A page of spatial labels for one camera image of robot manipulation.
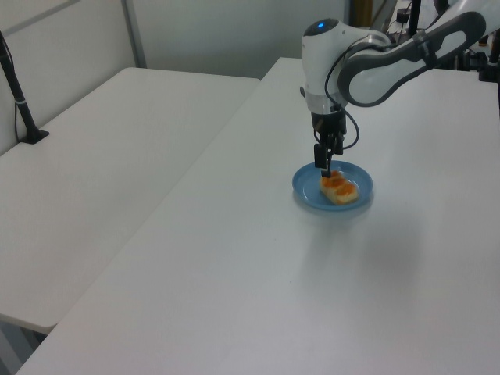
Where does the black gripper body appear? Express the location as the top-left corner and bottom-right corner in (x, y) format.
(310, 110), (348, 146)

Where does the orange glazed bread roll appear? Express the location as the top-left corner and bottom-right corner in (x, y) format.
(319, 170), (359, 206)

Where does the blue round plate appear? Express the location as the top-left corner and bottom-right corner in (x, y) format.
(291, 159), (374, 214)

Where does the black upright pole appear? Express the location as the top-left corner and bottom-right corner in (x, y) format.
(408, 0), (423, 38)

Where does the white side table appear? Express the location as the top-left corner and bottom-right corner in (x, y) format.
(0, 66), (262, 335)

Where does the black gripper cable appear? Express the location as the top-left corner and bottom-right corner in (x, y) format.
(323, 37), (360, 152)

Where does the black clamp mount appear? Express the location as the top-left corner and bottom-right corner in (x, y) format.
(464, 34), (500, 84)

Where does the grey partition post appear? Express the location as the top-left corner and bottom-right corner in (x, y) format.
(121, 0), (148, 70)

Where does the black camera stand pole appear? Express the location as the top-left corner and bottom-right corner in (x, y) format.
(0, 30), (51, 146)

